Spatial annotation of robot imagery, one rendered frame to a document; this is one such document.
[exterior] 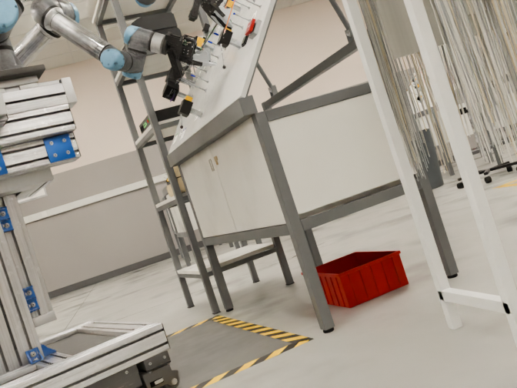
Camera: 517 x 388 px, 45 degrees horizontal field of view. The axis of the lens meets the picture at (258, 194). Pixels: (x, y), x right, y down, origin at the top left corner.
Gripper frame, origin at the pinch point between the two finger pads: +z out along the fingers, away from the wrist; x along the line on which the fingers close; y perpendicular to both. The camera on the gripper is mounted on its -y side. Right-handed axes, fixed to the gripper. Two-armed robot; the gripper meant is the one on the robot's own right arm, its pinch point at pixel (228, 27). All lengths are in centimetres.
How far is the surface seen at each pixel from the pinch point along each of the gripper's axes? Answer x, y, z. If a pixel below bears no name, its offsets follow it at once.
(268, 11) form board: -24.7, 4.4, 6.1
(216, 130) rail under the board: 4.7, -31.0, 24.9
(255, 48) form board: -24.7, -9.0, 12.0
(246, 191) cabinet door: 4, -40, 50
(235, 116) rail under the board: -18.6, -29.8, 24.2
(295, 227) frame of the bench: -29, -45, 65
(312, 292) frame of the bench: -30, -58, 84
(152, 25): 108, 17, -31
